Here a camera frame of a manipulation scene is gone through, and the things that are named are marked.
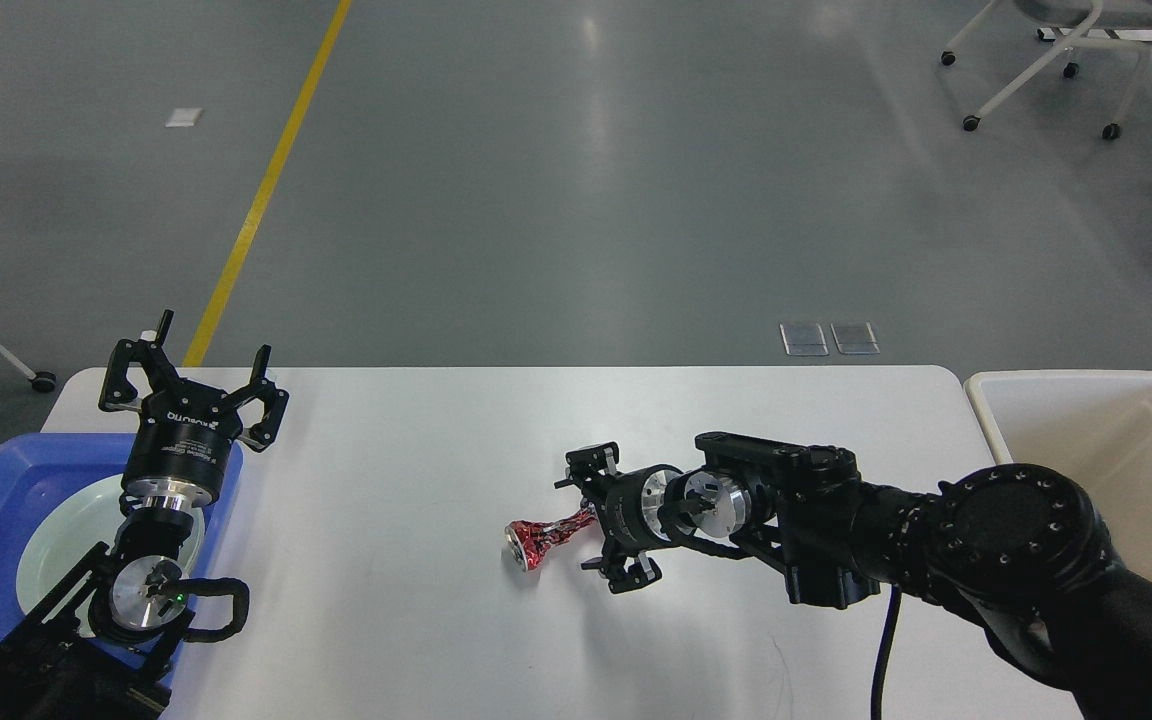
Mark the white office chair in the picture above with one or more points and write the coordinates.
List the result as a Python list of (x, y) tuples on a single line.
[(1108, 26)]

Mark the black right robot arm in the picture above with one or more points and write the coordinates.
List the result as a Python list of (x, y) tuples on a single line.
[(1018, 550)]

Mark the white floor tag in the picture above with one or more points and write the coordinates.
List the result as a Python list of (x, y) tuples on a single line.
[(183, 118)]

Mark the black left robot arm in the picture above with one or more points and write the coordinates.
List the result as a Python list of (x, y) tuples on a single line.
[(99, 644)]

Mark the blue plastic tray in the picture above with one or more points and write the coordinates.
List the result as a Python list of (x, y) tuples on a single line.
[(37, 473)]

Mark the green plate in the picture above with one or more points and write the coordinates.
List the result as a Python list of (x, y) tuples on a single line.
[(90, 515)]

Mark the floor outlet cover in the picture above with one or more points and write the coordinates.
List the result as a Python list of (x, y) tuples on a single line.
[(855, 338), (804, 339)]

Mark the floor outlet cover left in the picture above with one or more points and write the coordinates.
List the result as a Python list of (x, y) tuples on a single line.
[(804, 339)]

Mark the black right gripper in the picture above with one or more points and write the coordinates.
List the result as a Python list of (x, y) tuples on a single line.
[(626, 505)]

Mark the crushed red can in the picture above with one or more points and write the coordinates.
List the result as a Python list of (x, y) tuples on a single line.
[(528, 542)]

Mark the beige plastic bin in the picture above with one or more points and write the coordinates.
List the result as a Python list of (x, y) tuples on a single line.
[(1093, 426)]

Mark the floor outlet cover right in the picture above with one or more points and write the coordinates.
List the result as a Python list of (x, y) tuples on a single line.
[(855, 338)]

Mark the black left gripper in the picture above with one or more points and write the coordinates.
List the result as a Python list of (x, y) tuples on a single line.
[(181, 450)]

